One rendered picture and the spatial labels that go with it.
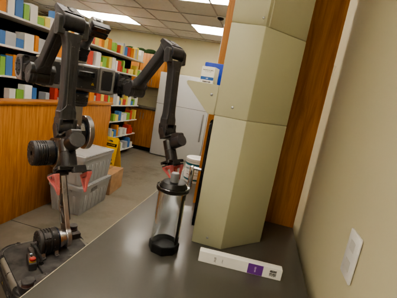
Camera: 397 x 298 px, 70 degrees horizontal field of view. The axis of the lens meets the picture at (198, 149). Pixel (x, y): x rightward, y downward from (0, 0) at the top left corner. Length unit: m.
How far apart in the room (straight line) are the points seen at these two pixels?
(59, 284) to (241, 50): 0.84
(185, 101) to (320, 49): 4.87
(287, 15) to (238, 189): 0.60
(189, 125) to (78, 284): 5.36
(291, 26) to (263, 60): 0.16
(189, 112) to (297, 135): 4.81
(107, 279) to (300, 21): 1.00
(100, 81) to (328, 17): 1.20
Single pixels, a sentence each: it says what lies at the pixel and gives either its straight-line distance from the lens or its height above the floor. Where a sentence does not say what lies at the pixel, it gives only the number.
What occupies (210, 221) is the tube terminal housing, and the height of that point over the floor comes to 1.03.
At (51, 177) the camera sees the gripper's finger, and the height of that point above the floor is 1.09.
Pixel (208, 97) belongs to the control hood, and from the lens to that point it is 0.97.
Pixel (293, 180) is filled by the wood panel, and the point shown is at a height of 1.16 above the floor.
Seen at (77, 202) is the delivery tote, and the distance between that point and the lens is 3.28.
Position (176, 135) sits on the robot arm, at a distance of 1.38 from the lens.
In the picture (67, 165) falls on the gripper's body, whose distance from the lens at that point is 1.14.
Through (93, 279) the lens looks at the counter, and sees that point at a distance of 0.88.
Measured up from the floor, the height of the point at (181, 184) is 1.18.
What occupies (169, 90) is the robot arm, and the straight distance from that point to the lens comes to 1.43.
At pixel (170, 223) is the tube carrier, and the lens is 0.94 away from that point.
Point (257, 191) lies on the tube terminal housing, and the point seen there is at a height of 1.16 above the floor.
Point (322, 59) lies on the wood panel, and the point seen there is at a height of 1.70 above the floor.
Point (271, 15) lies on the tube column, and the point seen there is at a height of 1.75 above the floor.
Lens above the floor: 1.47
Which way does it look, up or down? 11 degrees down
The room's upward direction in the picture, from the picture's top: 10 degrees clockwise
